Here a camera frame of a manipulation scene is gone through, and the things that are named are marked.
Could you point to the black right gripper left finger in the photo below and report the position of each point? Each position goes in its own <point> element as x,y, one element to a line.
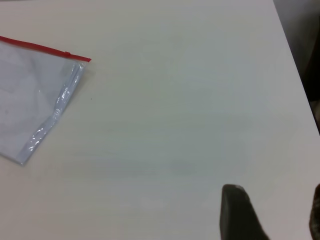
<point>237,215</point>

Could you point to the red zipper slider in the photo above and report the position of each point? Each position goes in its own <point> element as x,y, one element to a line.
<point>67,53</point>

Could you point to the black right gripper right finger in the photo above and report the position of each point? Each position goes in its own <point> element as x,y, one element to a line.
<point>317,215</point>

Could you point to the clear plastic bag red zipper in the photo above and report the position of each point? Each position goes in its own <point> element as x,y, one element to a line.
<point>25,105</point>

